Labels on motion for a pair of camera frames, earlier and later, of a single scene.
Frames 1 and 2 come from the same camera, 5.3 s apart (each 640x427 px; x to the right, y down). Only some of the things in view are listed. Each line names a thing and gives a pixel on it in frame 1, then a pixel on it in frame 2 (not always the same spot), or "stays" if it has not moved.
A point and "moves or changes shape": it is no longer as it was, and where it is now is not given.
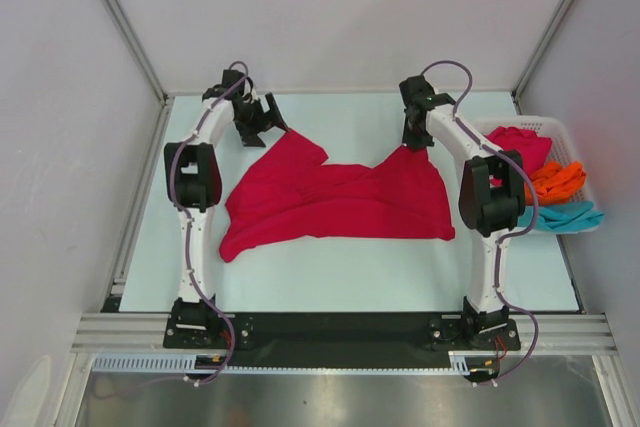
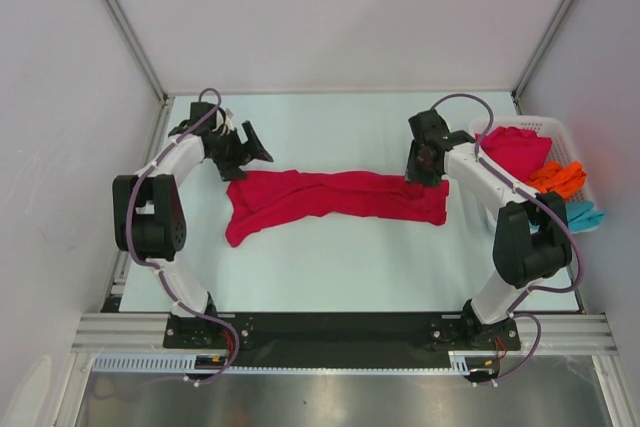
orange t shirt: (554, 183) stays
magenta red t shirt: (287, 191) moves or changes shape
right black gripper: (413, 142) -> (414, 175)
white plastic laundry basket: (562, 148) stays
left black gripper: (251, 136) -> (231, 170)
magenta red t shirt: (533, 148) stays
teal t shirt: (562, 217) stays
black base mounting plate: (336, 339) stays
